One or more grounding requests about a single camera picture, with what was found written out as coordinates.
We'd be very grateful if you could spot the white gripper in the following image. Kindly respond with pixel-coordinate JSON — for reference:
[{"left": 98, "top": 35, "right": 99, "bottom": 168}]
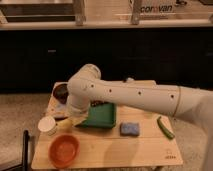
[{"left": 67, "top": 107, "right": 88, "bottom": 126}]

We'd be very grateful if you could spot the yellow banana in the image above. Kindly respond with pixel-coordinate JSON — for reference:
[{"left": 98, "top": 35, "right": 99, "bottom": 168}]
[{"left": 57, "top": 119, "right": 73, "bottom": 130}]

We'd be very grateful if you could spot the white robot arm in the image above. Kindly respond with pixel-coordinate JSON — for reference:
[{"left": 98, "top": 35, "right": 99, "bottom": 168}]
[{"left": 67, "top": 64, "right": 213, "bottom": 171}]

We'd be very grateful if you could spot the dark brown bowl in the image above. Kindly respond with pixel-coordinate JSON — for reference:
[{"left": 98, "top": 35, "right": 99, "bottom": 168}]
[{"left": 53, "top": 83, "right": 68, "bottom": 104}]

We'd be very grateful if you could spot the red bowl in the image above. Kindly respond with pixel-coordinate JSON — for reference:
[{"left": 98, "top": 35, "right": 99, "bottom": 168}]
[{"left": 48, "top": 134, "right": 79, "bottom": 169}]

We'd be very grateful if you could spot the green plastic tray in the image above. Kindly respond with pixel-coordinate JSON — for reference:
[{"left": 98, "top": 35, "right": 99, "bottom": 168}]
[{"left": 78, "top": 103, "right": 116, "bottom": 129}]

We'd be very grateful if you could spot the white paper cup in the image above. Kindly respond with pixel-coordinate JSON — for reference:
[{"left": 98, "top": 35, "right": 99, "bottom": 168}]
[{"left": 38, "top": 116, "right": 57, "bottom": 135}]

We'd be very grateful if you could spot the blue sponge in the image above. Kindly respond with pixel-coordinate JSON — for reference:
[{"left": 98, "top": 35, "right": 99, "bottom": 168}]
[{"left": 120, "top": 122, "right": 140, "bottom": 136}]

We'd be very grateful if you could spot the green chili pepper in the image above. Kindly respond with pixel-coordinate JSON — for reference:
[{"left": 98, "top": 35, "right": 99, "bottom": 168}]
[{"left": 157, "top": 116, "right": 175, "bottom": 140}]

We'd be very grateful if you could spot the white box with lettering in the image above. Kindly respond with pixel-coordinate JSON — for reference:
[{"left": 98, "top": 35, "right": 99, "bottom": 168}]
[{"left": 128, "top": 0, "right": 213, "bottom": 19}]

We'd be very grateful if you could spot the black-handled brush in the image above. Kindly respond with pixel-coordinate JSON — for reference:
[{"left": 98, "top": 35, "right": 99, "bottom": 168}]
[{"left": 124, "top": 77, "right": 134, "bottom": 83}]

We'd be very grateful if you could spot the black chair frame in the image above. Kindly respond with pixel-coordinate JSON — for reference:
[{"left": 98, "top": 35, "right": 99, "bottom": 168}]
[{"left": 0, "top": 130, "right": 30, "bottom": 171}]

